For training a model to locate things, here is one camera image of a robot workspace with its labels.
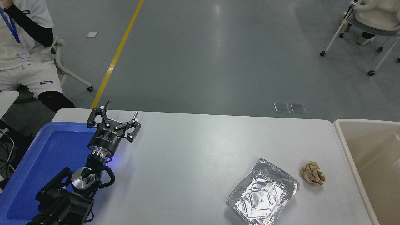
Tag blue plastic tray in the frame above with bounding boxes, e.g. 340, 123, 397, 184
0, 122, 110, 224

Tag grey office chair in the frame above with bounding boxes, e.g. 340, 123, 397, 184
14, 35, 94, 105

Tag crumpled tan paper ball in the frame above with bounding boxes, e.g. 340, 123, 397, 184
300, 161, 326, 187

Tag black cables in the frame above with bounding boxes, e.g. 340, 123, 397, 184
0, 130, 15, 183

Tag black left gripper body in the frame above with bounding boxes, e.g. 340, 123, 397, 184
88, 120, 126, 156

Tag silver foil tray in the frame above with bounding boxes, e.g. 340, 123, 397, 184
226, 158, 301, 225

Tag person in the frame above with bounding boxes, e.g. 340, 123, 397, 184
0, 0, 76, 166
339, 0, 400, 46

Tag white side desk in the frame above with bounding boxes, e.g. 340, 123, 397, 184
0, 91, 20, 119

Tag white id badge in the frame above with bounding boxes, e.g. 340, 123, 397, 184
18, 48, 32, 61

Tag large pale bin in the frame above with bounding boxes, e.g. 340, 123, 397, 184
333, 119, 400, 225

